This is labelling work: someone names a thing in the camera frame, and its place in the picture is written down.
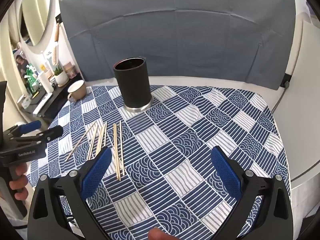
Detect wall poster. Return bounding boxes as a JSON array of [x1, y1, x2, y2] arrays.
[[15, 54, 28, 80]]

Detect blue patterned tablecloth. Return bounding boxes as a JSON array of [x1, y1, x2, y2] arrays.
[[26, 85, 292, 240]]

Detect set of wooden chopsticks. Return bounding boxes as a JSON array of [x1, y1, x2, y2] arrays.
[[65, 120, 125, 181]]

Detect person's left hand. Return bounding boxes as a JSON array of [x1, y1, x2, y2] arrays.
[[9, 164, 29, 200]]

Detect person's left forearm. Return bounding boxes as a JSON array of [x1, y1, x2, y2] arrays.
[[0, 192, 29, 240]]

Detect white remote control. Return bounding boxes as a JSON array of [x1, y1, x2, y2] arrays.
[[32, 95, 53, 115]]

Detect beige mug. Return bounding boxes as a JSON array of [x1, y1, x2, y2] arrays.
[[67, 80, 87, 102]]

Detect wooden-handled hairbrush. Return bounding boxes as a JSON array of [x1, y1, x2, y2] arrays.
[[51, 22, 60, 67]]

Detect person's right hand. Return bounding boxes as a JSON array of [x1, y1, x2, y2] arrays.
[[147, 227, 180, 240]]

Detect black cylindrical utensil holder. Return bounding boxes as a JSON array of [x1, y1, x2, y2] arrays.
[[113, 57, 153, 112]]

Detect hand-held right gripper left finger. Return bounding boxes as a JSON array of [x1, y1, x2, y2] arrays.
[[27, 146, 113, 240]]

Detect round wall mirror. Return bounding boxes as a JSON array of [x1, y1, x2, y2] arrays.
[[21, 0, 56, 47]]

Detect grey cable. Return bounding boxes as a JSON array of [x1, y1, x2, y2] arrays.
[[271, 82, 289, 115]]

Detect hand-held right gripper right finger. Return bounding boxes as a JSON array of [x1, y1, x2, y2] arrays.
[[211, 146, 293, 240]]

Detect grey-blue backdrop cloth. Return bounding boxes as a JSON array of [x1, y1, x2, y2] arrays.
[[58, 0, 297, 90]]

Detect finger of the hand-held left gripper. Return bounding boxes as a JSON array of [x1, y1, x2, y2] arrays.
[[4, 120, 42, 137], [7, 126, 64, 147]]

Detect white paper roll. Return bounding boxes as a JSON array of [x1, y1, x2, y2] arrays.
[[37, 71, 54, 93]]

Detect potted plant in white pot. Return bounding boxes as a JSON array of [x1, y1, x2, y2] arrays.
[[54, 64, 69, 87]]

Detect green packet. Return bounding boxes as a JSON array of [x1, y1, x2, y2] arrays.
[[25, 65, 39, 98]]

